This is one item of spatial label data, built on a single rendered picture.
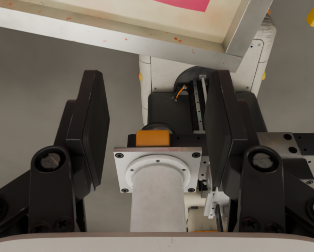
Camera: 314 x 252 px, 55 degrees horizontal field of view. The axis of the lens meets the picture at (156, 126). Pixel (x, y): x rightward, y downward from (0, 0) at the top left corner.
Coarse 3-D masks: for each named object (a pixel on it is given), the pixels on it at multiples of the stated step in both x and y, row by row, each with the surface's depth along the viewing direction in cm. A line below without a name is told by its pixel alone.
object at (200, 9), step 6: (156, 0) 53; (162, 0) 53; (168, 0) 53; (174, 0) 53; (180, 0) 53; (186, 0) 53; (192, 0) 53; (198, 0) 53; (204, 0) 53; (180, 6) 53; (186, 6) 53; (192, 6) 53; (198, 6) 53; (204, 6) 53
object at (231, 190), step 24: (216, 72) 12; (216, 96) 11; (216, 120) 11; (240, 120) 10; (216, 144) 11; (240, 144) 10; (216, 168) 11; (240, 168) 10; (288, 192) 9; (312, 192) 9; (288, 216) 10; (312, 216) 9
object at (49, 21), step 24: (0, 0) 51; (264, 0) 49; (0, 24) 52; (24, 24) 52; (48, 24) 52; (72, 24) 52; (96, 24) 53; (120, 24) 55; (240, 24) 52; (120, 48) 55; (144, 48) 55; (168, 48) 55; (192, 48) 55; (216, 48) 57; (240, 48) 55
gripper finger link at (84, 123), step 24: (96, 72) 12; (96, 96) 11; (72, 120) 10; (96, 120) 11; (72, 144) 10; (96, 144) 11; (96, 168) 11; (0, 192) 9; (24, 192) 9; (0, 216) 9; (24, 216) 10
